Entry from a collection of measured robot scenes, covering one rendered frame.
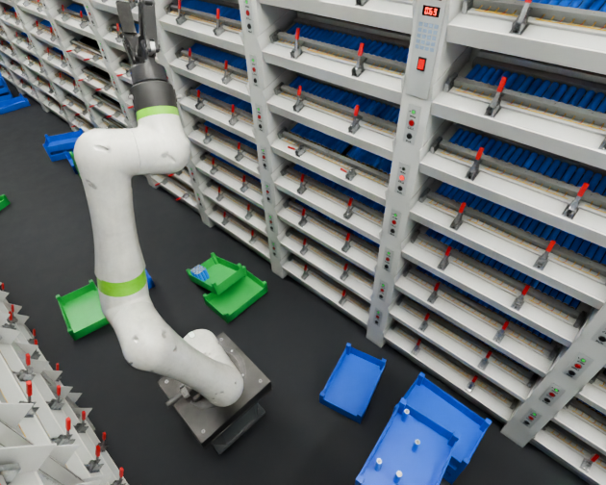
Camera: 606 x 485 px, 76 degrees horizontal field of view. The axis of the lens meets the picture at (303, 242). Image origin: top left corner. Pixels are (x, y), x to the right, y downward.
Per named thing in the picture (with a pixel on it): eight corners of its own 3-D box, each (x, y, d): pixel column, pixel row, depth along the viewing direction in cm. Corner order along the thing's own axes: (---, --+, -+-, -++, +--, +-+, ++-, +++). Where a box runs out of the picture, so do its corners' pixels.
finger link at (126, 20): (137, 33, 92) (136, 34, 93) (129, 2, 91) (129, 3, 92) (123, 32, 90) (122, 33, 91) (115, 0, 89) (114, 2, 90)
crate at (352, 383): (360, 423, 170) (362, 416, 164) (318, 402, 177) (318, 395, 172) (384, 368, 188) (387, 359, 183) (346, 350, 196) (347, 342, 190)
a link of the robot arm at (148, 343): (227, 419, 129) (120, 374, 87) (204, 382, 139) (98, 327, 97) (257, 391, 131) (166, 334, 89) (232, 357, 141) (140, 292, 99)
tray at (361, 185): (387, 207, 144) (385, 191, 136) (272, 152, 174) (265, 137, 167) (416, 171, 150) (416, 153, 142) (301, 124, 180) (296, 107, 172)
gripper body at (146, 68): (163, 91, 93) (153, 52, 92) (173, 79, 86) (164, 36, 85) (129, 91, 89) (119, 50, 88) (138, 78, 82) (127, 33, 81)
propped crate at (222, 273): (190, 280, 233) (185, 269, 229) (217, 262, 243) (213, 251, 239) (217, 295, 212) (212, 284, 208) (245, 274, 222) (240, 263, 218)
